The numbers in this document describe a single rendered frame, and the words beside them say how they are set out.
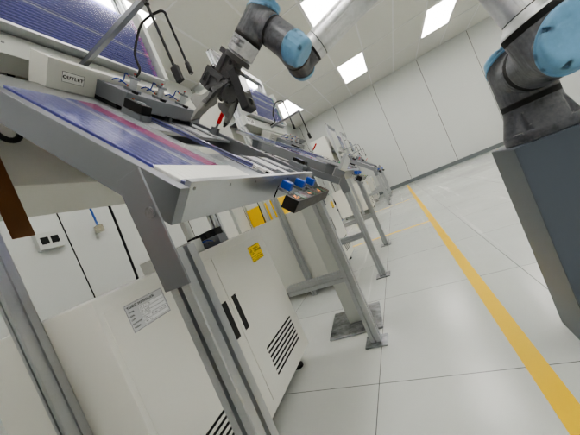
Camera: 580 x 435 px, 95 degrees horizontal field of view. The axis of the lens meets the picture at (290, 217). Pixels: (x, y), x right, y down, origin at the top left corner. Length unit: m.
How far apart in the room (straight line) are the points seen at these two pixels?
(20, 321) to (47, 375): 0.13
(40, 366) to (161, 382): 0.26
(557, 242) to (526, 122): 0.29
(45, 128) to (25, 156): 0.48
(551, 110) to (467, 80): 7.96
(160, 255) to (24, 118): 0.41
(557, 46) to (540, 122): 0.18
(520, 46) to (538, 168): 0.27
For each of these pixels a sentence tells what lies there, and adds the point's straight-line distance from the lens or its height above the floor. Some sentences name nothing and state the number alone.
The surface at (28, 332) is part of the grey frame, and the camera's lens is 0.84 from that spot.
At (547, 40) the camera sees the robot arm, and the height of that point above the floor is 0.72.
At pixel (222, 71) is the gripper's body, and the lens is 0.85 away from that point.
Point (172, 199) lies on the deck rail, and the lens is 0.44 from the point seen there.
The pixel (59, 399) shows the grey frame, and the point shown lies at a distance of 0.86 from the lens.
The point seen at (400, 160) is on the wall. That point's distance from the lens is 8.40.
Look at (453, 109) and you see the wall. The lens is 8.63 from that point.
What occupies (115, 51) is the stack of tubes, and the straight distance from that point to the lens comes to 1.35.
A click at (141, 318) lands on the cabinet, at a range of 0.71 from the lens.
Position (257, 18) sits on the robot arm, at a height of 1.09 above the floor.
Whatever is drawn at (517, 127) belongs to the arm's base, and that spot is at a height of 0.59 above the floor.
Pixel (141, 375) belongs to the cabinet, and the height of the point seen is 0.44.
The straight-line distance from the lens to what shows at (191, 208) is 0.46.
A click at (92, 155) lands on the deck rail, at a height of 0.84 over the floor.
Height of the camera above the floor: 0.63
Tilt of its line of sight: 1 degrees down
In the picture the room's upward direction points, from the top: 24 degrees counter-clockwise
